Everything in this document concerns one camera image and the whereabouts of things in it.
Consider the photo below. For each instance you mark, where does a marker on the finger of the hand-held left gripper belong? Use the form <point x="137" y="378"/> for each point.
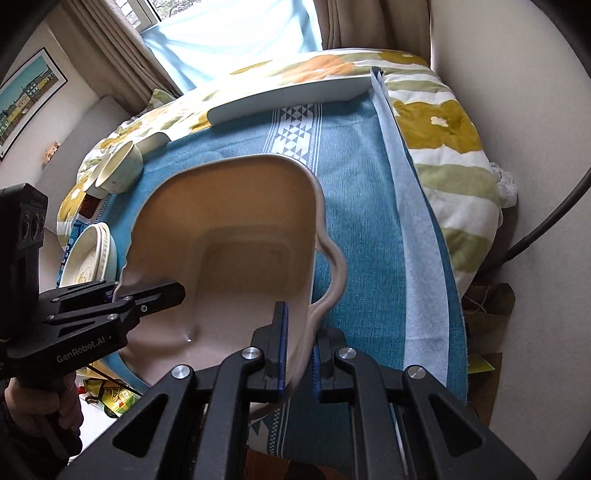
<point x="157" y="295"/>
<point x="78" y="290"/>

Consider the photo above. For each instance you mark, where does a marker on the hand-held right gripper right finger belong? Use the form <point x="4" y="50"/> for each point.
<point x="316" y="369"/>

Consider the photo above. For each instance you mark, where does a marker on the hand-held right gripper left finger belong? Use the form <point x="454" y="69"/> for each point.
<point x="281" y="350"/>

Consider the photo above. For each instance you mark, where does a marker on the white plate with duck print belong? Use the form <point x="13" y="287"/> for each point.
<point x="83" y="258"/>

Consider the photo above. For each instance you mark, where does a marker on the small white bowl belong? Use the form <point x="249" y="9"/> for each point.
<point x="92" y="182"/>

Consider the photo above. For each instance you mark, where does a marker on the cream speckled bowl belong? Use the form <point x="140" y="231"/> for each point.
<point x="120" y="168"/>

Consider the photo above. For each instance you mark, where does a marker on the person's left hand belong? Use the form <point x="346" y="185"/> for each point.
<point x="41" y="406"/>

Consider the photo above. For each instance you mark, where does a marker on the small pink toy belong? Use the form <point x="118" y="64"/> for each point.
<point x="53" y="152"/>

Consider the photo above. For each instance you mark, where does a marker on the grey headboard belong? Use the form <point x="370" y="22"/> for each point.
<point x="83" y="134"/>

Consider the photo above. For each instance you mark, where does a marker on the brown paper bag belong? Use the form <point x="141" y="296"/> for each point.
<point x="489" y="300"/>
<point x="485" y="383"/>

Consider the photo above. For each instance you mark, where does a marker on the blue woven table cloth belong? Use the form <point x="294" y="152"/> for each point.
<point x="360" y="184"/>

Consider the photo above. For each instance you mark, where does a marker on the floral pillow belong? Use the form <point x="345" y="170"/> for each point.
<point x="159" y="97"/>

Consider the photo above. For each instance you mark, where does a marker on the brown curtain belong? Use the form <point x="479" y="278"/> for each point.
<point x="115" y="55"/>
<point x="369" y="23"/>

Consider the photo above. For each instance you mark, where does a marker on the white tray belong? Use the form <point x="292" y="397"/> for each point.
<point x="286" y="97"/>

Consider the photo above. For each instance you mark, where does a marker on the white plastic bag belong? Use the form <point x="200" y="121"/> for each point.
<point x="505" y="184"/>

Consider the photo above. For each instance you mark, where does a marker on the floral blanket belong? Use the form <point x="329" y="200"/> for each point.
<point x="452" y="138"/>

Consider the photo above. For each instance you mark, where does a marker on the light blue window cloth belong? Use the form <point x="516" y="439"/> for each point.
<point x="231" y="37"/>

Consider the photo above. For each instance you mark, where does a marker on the window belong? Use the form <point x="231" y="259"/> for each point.
<point x="141" y="9"/>

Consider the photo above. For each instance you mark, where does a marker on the framed wall poster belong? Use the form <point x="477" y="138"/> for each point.
<point x="23" y="97"/>

